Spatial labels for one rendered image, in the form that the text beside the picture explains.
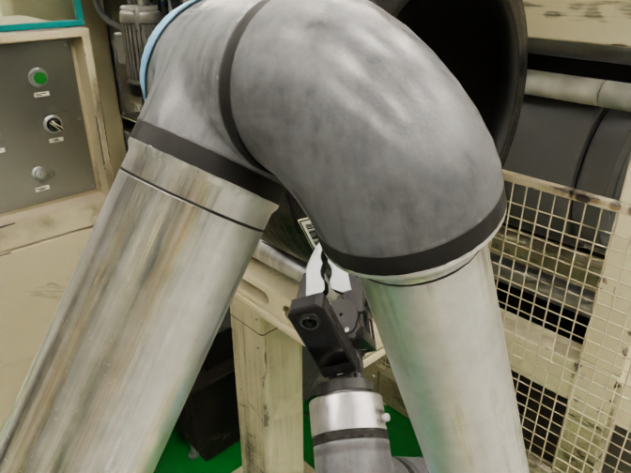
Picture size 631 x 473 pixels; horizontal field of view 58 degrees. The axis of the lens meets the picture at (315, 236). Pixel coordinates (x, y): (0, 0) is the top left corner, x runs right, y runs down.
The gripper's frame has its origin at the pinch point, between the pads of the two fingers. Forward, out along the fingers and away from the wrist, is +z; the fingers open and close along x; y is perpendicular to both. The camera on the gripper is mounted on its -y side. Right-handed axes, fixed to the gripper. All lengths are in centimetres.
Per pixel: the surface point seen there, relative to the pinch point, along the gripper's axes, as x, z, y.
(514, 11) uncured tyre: 33.3, 34.9, 5.6
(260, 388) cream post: -39, -2, 60
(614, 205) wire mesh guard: 44, 13, 37
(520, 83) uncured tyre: 32.7, 31.0, 18.4
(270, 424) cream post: -41, -9, 69
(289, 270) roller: -12.6, 6.5, 18.4
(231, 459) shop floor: -69, -11, 101
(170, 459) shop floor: -87, -10, 94
